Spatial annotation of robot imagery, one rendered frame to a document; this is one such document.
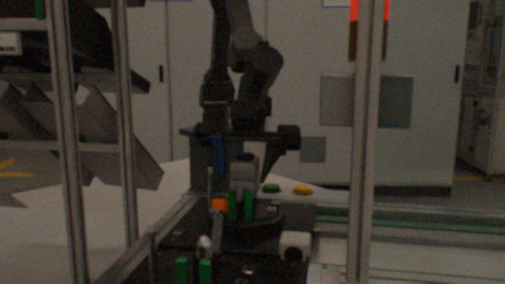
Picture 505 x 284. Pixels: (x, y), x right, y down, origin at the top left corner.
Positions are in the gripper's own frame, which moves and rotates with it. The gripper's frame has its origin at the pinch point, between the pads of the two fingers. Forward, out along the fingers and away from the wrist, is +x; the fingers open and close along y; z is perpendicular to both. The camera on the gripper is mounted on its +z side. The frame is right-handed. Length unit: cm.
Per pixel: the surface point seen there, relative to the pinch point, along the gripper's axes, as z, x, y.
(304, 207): -14.5, 2.6, 9.9
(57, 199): -41, -4, -60
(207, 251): 17.6, 19.2, 0.6
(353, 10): 24.9, -11.4, 16.9
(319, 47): -232, -201, 1
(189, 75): -233, -174, -104
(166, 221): -7.7, 9.1, -14.8
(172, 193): -49, -10, -30
